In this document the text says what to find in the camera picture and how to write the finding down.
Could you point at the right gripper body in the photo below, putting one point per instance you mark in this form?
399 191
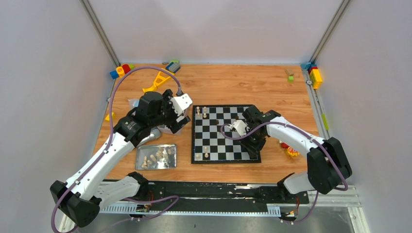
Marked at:
254 143

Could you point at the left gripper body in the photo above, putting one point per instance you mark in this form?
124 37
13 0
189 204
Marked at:
177 123

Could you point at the black silver chess board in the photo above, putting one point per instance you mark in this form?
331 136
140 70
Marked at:
209 146

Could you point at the tin lid with light pieces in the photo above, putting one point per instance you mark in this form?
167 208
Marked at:
156 157

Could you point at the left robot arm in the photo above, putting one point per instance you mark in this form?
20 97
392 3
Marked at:
80 197

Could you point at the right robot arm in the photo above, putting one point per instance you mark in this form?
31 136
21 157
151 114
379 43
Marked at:
327 163

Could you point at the silver microphone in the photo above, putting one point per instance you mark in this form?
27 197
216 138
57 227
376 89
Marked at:
154 134

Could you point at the colourful toy car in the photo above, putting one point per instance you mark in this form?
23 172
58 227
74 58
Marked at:
289 151

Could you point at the blue plastic bag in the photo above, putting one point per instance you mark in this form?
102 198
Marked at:
133 103

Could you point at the yellow toy saw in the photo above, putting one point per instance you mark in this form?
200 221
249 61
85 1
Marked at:
160 79

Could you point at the blue green toy block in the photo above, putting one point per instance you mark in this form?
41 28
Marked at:
173 66

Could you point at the small yellow block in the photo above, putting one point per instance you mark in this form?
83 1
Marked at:
110 116

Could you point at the colourful toy blocks left corner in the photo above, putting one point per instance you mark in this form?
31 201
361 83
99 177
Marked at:
120 71

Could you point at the colourful toy blocks corner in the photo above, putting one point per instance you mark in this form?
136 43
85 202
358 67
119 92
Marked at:
120 71
314 74

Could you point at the colourful toy blocks right corner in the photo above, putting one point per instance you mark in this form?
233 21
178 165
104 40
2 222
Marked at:
314 74

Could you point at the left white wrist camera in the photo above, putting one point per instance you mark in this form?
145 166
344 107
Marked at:
181 103

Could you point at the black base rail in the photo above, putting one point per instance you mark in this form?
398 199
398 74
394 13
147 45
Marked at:
221 197

